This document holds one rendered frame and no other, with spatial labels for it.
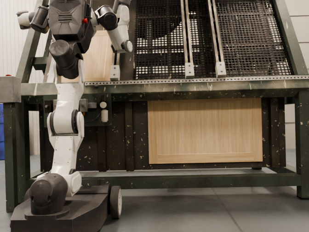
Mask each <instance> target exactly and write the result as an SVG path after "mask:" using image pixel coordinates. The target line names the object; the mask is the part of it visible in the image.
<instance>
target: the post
mask: <svg viewBox="0 0 309 232"><path fill-rule="evenodd" d="M3 114H4V147H5V179H6V212H13V211H14V209H15V208H16V207H17V206H18V190H17V141H16V109H15V103H3Z"/></svg>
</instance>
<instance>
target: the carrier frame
mask: <svg viewBox="0 0 309 232"><path fill-rule="evenodd" d="M111 104H112V126H89V127H84V137H83V140H82V142H81V145H80V147H79V149H78V151H77V157H76V167H75V169H76V171H99V172H106V171H108V170H126V171H134V170H153V169H198V168H252V169H254V170H258V169H262V168H265V167H267V168H269V169H271V170H272V171H274V172H276V173H273V174H205V175H158V176H112V177H82V178H81V185H82V186H92V185H93V184H94V183H97V182H98V179H100V178H104V180H105V183H111V186H120V187H121V189H163V188H213V187H262V186H297V197H298V198H300V199H301V200H309V91H298V93H297V95H296V97H270V98H261V108H262V146H263V161H262V162H207V163H164V164H149V133H148V101H120V102H111ZM285 104H295V137H296V167H293V166H291V165H288V164H286V134H285ZM15 109H16V141H17V190H18V205H19V204H21V203H23V201H24V197H25V194H26V191H27V190H28V189H29V188H30V187H31V185H32V184H33V183H34V182H35V181H36V180H37V176H39V175H41V174H44V173H46V172H49V171H50V170H51V169H52V164H53V157H54V148H53V146H52V145H51V143H50V141H49V133H48V128H45V127H44V104H27V103H26V101H25V100H24V99H21V103H15ZM29 111H38V112H39V129H40V170H37V171H35V172H33V173H30V146H29Z"/></svg>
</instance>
